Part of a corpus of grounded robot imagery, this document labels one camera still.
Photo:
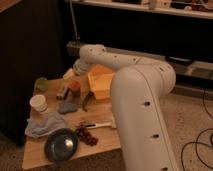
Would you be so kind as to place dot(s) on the white wall shelf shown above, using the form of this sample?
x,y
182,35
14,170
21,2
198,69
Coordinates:
x,y
150,6

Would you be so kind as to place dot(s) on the white paper cup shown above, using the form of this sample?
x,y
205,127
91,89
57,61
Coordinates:
x,y
38,103

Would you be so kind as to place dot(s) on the light blue cloth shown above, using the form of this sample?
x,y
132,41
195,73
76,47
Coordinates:
x,y
52,122

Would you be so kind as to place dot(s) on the dark metal bowl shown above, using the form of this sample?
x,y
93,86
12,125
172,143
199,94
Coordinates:
x,y
61,145

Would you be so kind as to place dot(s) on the orange capped jar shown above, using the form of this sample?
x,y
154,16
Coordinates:
x,y
74,87

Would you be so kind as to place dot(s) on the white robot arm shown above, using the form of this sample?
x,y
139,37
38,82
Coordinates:
x,y
136,87

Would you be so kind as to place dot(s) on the dark red grape bunch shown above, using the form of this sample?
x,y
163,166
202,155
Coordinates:
x,y
85,136

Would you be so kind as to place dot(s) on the wooden low table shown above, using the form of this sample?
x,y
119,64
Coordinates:
x,y
98,111

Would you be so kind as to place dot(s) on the grey metal rail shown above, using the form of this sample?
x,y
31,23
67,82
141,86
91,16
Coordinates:
x,y
186,65

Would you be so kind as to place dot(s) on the green plastic cup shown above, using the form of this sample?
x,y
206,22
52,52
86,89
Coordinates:
x,y
41,84

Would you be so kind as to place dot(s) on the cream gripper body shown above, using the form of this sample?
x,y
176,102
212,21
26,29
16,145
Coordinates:
x,y
69,74

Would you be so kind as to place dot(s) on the yellow plastic bin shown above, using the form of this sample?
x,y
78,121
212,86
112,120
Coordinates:
x,y
99,78

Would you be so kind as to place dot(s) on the green chili pepper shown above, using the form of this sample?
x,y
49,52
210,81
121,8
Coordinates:
x,y
86,100

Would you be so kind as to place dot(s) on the small wooden block toy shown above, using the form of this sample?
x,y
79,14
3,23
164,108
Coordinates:
x,y
62,93

